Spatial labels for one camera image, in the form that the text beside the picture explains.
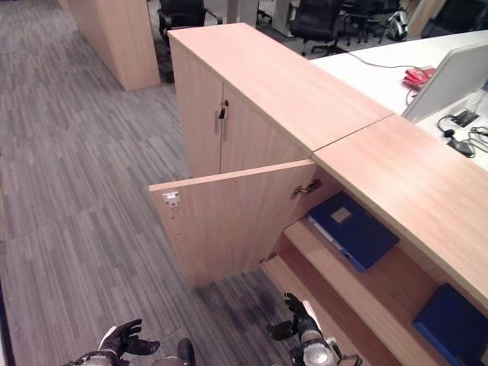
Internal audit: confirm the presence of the plain blue folder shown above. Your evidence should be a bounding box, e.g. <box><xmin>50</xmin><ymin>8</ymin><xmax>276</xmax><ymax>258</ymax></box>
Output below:
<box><xmin>412</xmin><ymin>282</ymin><xmax>488</xmax><ymax>366</ymax></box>

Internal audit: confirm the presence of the white and black backpack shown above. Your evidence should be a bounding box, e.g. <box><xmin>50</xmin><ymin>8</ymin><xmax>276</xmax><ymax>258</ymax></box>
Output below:
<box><xmin>384</xmin><ymin>10</ymin><xmax>409</xmax><ymax>41</ymax></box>

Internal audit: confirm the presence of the black power adapter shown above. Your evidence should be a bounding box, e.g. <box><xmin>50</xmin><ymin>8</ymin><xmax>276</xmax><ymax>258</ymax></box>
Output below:
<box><xmin>447</xmin><ymin>138</ymin><xmax>476</xmax><ymax>158</ymax></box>

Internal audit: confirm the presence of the tall wooden cabinet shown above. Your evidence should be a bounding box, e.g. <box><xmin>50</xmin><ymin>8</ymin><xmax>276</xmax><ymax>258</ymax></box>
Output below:
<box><xmin>68</xmin><ymin>0</ymin><xmax>162</xmax><ymax>92</ymax></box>

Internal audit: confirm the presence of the black mesh office chair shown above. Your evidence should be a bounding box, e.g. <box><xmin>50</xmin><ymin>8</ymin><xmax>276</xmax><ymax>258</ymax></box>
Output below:
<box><xmin>287</xmin><ymin>0</ymin><xmax>348</xmax><ymax>57</ymax></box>

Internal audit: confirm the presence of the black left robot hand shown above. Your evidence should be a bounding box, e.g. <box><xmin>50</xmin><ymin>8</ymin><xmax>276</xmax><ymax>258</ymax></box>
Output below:
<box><xmin>98</xmin><ymin>319</ymin><xmax>162</xmax><ymax>361</ymax></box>

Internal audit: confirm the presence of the large metal door hinge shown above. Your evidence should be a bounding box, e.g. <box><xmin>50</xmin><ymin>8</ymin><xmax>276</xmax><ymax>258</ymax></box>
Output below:
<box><xmin>292</xmin><ymin>178</ymin><xmax>323</xmax><ymax>200</ymax></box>

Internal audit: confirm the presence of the grey desk cable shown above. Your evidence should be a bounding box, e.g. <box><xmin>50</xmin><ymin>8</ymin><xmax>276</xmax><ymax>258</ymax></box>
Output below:
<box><xmin>345</xmin><ymin>50</ymin><xmax>420</xmax><ymax>72</ymax></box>

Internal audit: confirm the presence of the white office desk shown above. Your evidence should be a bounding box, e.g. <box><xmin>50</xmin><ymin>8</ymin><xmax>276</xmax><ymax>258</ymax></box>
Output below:
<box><xmin>309</xmin><ymin>29</ymin><xmax>488</xmax><ymax>169</ymax></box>

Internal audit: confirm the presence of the black desk socket box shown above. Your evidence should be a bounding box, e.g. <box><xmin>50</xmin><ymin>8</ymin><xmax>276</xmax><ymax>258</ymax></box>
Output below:
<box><xmin>453</xmin><ymin>109</ymin><xmax>480</xmax><ymax>127</ymax></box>

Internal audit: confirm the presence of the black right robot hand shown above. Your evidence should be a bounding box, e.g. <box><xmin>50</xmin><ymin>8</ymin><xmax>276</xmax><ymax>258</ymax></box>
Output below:
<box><xmin>266</xmin><ymin>292</ymin><xmax>320</xmax><ymax>342</ymax></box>

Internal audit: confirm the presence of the robot body with dark foot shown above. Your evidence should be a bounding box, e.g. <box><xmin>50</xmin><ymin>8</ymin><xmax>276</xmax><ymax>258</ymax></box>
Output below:
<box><xmin>151</xmin><ymin>338</ymin><xmax>197</xmax><ymax>366</ymax></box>

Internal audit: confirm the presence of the black coiled cable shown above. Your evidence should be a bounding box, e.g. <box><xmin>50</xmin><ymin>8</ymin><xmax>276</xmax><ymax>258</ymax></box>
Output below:
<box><xmin>436</xmin><ymin>114</ymin><xmax>462</xmax><ymax>139</ymax></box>

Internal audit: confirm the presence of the blue folder with white label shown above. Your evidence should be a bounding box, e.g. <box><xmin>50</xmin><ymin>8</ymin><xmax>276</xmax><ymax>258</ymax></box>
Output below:
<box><xmin>304</xmin><ymin>191</ymin><xmax>400</xmax><ymax>273</ymax></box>

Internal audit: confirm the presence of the closed wooden office cabinet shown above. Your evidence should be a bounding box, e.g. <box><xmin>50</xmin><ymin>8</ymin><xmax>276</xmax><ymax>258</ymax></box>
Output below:
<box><xmin>167</xmin><ymin>22</ymin><xmax>396</xmax><ymax>180</ymax></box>

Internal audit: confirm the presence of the red packet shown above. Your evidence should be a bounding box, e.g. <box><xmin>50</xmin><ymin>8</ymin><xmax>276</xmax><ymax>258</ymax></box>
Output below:
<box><xmin>401</xmin><ymin>66</ymin><xmax>438</xmax><ymax>90</ymax></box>

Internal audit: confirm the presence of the wooden cabinet door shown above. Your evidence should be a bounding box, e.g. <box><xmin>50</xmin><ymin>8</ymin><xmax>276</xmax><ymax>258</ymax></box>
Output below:
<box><xmin>148</xmin><ymin>159</ymin><xmax>318</xmax><ymax>288</ymax></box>

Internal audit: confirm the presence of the open wooden office cabinet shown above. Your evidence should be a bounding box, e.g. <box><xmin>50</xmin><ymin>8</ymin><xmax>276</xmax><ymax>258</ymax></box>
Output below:
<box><xmin>262</xmin><ymin>114</ymin><xmax>488</xmax><ymax>366</ymax></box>

